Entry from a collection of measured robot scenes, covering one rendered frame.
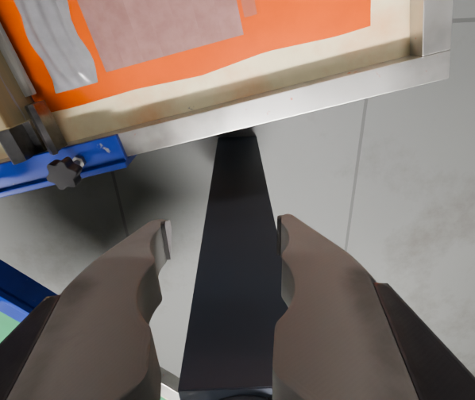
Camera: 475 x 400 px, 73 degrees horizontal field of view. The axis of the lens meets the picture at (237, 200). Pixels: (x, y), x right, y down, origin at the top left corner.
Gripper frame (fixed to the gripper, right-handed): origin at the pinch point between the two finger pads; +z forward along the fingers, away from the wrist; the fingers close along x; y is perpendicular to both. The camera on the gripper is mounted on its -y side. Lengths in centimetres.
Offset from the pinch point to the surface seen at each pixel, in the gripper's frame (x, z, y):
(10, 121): -28.8, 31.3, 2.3
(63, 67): -24.3, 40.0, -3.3
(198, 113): -4.9, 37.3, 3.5
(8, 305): -46, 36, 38
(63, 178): -23.6, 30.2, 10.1
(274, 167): 18, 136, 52
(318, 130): 38, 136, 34
